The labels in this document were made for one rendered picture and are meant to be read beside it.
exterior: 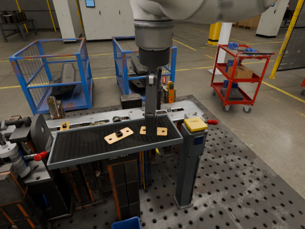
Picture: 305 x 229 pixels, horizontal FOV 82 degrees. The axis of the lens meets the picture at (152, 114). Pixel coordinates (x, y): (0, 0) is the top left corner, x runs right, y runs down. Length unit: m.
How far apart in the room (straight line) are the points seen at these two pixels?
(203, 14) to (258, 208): 0.92
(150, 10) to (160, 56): 0.09
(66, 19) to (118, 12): 2.08
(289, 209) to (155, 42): 0.97
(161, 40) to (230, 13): 0.17
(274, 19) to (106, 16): 7.51
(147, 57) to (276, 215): 0.90
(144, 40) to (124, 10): 8.20
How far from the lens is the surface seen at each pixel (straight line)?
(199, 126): 0.60
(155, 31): 0.40
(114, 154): 0.50
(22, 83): 2.82
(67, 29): 8.59
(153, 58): 0.41
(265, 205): 1.07
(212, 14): 0.27
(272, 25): 10.68
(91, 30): 8.56
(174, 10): 0.27
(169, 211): 0.92
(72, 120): 0.98
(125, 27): 8.66
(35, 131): 0.64
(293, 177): 2.37
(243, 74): 2.84
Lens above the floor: 1.51
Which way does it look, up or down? 33 degrees down
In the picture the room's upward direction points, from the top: straight up
